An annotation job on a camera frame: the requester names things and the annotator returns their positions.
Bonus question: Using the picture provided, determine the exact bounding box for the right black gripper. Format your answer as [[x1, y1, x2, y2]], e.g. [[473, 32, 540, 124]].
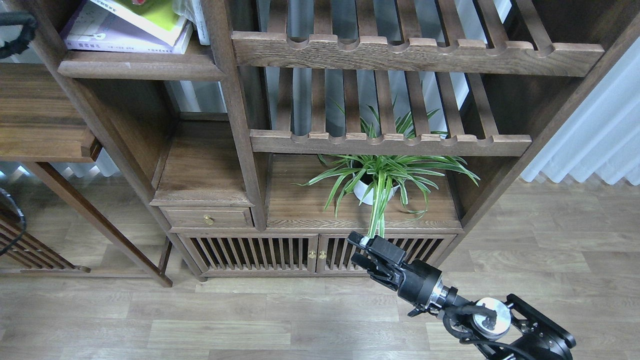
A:
[[347, 231, 457, 313]]

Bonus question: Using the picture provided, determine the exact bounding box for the yellow green paperback book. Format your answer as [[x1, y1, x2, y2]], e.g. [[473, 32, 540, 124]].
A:
[[92, 0, 187, 46]]

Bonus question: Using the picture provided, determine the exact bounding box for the white lavender paperback book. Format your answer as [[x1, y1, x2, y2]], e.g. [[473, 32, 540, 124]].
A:
[[61, 0, 193, 54]]

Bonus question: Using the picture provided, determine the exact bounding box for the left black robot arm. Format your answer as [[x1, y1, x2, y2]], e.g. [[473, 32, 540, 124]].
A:
[[0, 11, 39, 256]]

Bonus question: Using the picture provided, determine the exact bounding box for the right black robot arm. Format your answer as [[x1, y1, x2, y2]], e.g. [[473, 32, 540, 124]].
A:
[[347, 232, 576, 360]]

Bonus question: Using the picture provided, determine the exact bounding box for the white object on upper shelf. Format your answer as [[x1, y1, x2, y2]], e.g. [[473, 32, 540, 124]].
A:
[[172, 0, 211, 46]]

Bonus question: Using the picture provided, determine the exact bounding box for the right slatted cabinet door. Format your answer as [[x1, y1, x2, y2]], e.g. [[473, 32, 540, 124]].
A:
[[316, 234, 457, 276]]

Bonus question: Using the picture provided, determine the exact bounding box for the white plant pot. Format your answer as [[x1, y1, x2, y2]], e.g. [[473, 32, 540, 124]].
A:
[[352, 168, 400, 206]]

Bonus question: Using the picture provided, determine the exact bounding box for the green spider plant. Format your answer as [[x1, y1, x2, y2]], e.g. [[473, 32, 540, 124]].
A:
[[295, 100, 481, 263]]

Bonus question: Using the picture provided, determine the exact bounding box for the dark wooden bookshelf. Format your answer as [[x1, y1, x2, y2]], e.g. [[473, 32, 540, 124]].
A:
[[1, 0, 639, 280]]

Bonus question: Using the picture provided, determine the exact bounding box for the small wooden drawer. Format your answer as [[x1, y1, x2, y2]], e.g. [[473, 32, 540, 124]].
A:
[[159, 206, 254, 228]]

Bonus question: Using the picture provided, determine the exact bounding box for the white curtain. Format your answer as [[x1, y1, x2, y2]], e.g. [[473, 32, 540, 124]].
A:
[[520, 39, 640, 186]]

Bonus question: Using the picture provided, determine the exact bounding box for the wooden side table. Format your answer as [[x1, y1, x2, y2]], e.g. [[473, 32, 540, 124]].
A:
[[1, 63, 173, 288]]

